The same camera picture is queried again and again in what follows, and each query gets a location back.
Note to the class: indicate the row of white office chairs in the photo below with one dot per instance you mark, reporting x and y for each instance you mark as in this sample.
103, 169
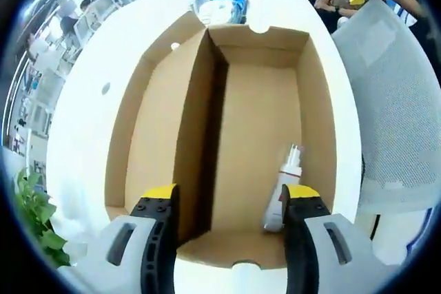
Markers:
86, 29

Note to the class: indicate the green potted plant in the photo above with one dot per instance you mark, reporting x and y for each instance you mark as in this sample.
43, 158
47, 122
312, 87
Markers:
38, 218

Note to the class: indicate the grey mesh office chair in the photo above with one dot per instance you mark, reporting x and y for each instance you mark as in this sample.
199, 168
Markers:
396, 101

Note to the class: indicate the white bottle with red label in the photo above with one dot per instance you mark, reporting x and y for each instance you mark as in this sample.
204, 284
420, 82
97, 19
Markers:
282, 187

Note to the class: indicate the white blue wet wipes pack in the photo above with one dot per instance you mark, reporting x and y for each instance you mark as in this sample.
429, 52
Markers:
210, 10

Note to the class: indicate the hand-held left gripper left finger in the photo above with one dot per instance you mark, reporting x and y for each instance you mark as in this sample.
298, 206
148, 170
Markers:
151, 239

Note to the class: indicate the brown cardboard shoe box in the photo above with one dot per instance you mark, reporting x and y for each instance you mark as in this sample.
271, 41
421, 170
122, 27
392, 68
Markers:
262, 108

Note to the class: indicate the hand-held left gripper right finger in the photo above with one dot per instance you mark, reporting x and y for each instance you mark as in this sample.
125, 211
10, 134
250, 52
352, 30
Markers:
310, 249

